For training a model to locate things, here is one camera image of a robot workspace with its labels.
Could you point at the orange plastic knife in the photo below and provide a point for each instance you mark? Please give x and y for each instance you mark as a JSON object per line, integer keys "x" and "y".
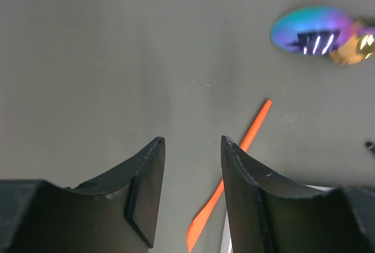
{"x": 197, "y": 225}

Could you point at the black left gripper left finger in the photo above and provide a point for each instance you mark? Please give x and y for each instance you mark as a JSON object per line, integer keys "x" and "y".
{"x": 116, "y": 211}

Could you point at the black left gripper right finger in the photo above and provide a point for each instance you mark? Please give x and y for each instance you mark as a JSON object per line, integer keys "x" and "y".
{"x": 269, "y": 212}

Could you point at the white divided utensil tray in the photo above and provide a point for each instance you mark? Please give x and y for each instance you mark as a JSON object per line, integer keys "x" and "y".
{"x": 226, "y": 244}

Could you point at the iridescent purple spoon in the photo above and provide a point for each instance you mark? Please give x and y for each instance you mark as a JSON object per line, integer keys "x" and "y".
{"x": 312, "y": 30}

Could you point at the gold thin utensil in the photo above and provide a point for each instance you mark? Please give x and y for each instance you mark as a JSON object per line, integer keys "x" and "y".
{"x": 357, "y": 45}

